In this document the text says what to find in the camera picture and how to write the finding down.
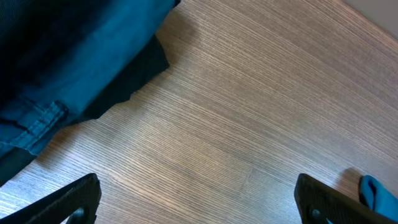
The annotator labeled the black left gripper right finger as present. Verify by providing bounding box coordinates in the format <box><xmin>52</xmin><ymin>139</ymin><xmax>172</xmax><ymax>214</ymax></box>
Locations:
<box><xmin>294</xmin><ymin>173</ymin><xmax>397</xmax><ymax>224</ymax></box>

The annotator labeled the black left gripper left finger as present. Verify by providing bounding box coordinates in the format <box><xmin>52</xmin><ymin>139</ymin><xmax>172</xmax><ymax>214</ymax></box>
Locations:
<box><xmin>1</xmin><ymin>173</ymin><xmax>101</xmax><ymax>224</ymax></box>

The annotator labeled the blue polo shirt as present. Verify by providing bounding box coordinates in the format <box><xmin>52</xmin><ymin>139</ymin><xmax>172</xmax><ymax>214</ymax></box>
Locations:
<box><xmin>326</xmin><ymin>175</ymin><xmax>397</xmax><ymax>224</ymax></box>

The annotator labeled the dark folded garment below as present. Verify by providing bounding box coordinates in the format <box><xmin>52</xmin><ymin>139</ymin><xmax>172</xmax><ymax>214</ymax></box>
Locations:
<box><xmin>1</xmin><ymin>36</ymin><xmax>169</xmax><ymax>185</ymax></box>

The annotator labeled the blue folded denim garment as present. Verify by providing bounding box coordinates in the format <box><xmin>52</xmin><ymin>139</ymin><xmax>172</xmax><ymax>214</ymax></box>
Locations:
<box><xmin>1</xmin><ymin>0</ymin><xmax>177</xmax><ymax>141</ymax></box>

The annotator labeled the black folded garment on top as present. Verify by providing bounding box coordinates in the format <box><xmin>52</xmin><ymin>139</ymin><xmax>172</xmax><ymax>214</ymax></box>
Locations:
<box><xmin>0</xmin><ymin>0</ymin><xmax>113</xmax><ymax>106</ymax></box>

